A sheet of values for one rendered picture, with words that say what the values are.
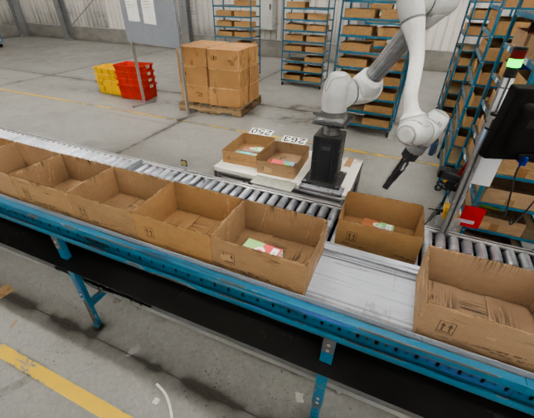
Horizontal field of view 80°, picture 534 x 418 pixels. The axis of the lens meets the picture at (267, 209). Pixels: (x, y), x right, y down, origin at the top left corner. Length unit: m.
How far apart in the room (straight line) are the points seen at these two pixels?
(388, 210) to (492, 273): 0.65
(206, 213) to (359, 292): 0.81
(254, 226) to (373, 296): 0.61
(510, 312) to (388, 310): 0.43
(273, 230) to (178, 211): 0.52
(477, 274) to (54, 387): 2.18
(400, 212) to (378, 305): 0.72
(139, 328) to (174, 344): 0.28
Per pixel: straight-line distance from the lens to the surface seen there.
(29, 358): 2.54
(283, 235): 1.47
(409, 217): 1.88
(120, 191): 1.96
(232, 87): 5.75
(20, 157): 2.55
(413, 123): 1.45
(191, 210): 1.67
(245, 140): 2.76
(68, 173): 2.24
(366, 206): 1.86
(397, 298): 1.34
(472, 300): 1.46
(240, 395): 2.03
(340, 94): 2.01
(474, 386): 1.35
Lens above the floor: 1.83
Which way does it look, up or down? 34 degrees down
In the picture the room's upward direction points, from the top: 1 degrees clockwise
